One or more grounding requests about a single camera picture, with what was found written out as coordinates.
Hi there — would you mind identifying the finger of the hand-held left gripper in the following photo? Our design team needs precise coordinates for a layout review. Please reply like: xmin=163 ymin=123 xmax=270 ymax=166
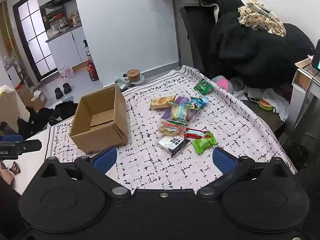
xmin=17 ymin=139 xmax=42 ymax=153

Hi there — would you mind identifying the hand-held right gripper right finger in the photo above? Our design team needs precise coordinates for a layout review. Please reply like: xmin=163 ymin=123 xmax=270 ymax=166
xmin=197 ymin=147 xmax=297 ymax=202

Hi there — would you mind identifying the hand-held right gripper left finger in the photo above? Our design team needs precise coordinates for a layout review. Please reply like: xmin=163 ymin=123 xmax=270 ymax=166
xmin=36 ymin=147 xmax=131 ymax=201

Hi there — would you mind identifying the large green snack packet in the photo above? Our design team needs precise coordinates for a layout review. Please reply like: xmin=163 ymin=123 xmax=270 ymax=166
xmin=192 ymin=131 xmax=218 ymax=155

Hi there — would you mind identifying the brown cardboard box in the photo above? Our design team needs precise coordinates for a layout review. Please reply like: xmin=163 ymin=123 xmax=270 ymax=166
xmin=69 ymin=85 xmax=129 ymax=154

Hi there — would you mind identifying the red white snack packet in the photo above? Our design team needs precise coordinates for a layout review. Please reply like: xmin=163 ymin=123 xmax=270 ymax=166
xmin=183 ymin=127 xmax=208 ymax=141

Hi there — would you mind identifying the white black snack packet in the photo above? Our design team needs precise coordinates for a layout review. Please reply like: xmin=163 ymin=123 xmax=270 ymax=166
xmin=158 ymin=135 xmax=191 ymax=158

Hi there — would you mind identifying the orange snack packet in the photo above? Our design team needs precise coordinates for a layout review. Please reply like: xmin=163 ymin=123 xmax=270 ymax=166
xmin=158 ymin=120 xmax=186 ymax=137

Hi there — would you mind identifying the purple snack packet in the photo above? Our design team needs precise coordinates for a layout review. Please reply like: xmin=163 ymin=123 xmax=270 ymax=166
xmin=162 ymin=94 xmax=192 ymax=123

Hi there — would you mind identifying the small brown triangular object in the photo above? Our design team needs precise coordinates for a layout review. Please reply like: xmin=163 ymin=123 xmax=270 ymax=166
xmin=9 ymin=162 xmax=21 ymax=175

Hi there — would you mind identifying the pile of black clothes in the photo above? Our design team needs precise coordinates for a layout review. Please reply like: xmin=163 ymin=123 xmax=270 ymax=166
xmin=17 ymin=101 xmax=79 ymax=140

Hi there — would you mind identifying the cardboard box with tissue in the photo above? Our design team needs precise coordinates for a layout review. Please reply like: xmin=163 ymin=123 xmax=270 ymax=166
xmin=16 ymin=82 xmax=48 ymax=111

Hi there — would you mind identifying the white patterned tablecloth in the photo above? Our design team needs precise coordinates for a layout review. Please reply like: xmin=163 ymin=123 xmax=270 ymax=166
xmin=46 ymin=65 xmax=298 ymax=191

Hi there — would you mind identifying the blue snack packet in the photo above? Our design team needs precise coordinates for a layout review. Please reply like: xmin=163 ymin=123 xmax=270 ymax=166
xmin=188 ymin=96 xmax=211 ymax=111

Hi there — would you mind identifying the clear yellow cracker packet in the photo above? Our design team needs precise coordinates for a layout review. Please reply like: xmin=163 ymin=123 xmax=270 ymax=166
xmin=169 ymin=102 xmax=188 ymax=122

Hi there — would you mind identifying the burger shaped toy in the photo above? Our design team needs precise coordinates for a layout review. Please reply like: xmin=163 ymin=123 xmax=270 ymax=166
xmin=258 ymin=99 xmax=276 ymax=112

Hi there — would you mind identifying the pink soft item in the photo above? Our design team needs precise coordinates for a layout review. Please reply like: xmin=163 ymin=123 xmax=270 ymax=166
xmin=216 ymin=77 xmax=232 ymax=92

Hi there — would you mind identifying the small green snack packet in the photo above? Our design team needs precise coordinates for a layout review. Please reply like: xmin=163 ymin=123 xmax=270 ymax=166
xmin=194 ymin=78 xmax=213 ymax=96

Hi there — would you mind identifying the white crumpled plastic bag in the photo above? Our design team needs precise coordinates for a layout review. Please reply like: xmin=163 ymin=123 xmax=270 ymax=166
xmin=262 ymin=89 xmax=291 ymax=121

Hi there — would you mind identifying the clear plastic container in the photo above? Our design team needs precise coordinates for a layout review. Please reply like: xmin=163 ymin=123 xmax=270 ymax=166
xmin=229 ymin=77 xmax=245 ymax=92

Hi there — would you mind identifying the grey plastic bag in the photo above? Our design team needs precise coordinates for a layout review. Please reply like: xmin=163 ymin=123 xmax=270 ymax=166
xmin=114 ymin=77 xmax=131 ymax=92

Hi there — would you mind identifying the tan cake snack packet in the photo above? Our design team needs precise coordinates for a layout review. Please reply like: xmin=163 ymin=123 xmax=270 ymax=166
xmin=150 ymin=95 xmax=177 ymax=110

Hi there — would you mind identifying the pink plastic bag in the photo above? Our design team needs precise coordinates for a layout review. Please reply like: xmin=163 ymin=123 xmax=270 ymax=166
xmin=58 ymin=65 xmax=75 ymax=79

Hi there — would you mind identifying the brown instant noodle cup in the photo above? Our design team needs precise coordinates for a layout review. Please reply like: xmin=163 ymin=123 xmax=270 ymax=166
xmin=126 ymin=69 xmax=141 ymax=83

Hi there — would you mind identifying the red liquid bottle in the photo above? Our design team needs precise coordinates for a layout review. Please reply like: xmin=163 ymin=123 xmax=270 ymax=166
xmin=86 ymin=60 xmax=99 ymax=82

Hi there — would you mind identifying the white kitchen cabinet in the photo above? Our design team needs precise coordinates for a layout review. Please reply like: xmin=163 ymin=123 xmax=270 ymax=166
xmin=46 ymin=26 xmax=87 ymax=68

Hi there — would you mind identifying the white side shelf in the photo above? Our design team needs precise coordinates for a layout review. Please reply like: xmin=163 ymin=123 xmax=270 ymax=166
xmin=289 ymin=57 xmax=320 ymax=138

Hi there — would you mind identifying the black framed glass door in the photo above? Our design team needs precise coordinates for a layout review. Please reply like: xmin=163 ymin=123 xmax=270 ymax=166
xmin=12 ymin=0 xmax=58 ymax=81

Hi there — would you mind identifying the black spray bottle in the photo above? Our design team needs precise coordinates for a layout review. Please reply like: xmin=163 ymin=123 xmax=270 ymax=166
xmin=82 ymin=39 xmax=91 ymax=57

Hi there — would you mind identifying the black coat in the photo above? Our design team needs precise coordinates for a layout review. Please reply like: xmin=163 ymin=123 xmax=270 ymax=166
xmin=194 ymin=0 xmax=316 ymax=91

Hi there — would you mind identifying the black chair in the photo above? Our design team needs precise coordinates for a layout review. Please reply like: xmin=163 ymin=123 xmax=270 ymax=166
xmin=179 ymin=0 xmax=218 ymax=78

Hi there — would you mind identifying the smartphone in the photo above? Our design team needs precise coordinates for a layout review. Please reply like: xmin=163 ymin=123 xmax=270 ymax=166
xmin=311 ymin=39 xmax=320 ymax=72

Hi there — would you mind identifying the beige fringed scarf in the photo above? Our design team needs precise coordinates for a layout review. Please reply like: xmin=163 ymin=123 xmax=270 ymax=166
xmin=237 ymin=0 xmax=287 ymax=38

